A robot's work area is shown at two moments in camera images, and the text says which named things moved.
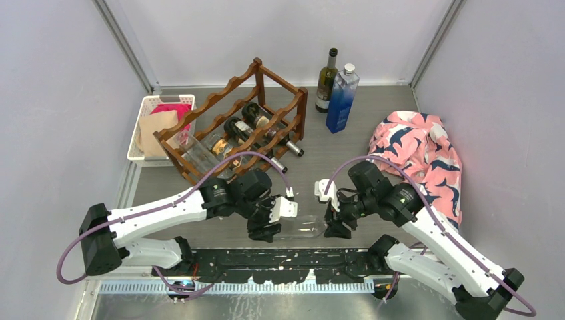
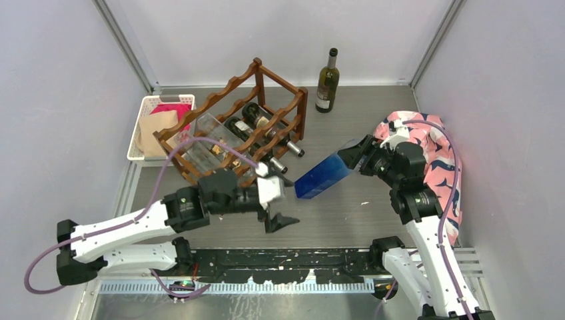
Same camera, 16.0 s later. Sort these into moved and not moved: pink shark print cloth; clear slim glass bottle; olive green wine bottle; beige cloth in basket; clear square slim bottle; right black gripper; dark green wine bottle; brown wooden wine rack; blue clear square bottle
Moved: right black gripper; blue clear square bottle; clear square slim bottle
Not moved: beige cloth in basket; dark green wine bottle; brown wooden wine rack; clear slim glass bottle; pink shark print cloth; olive green wine bottle
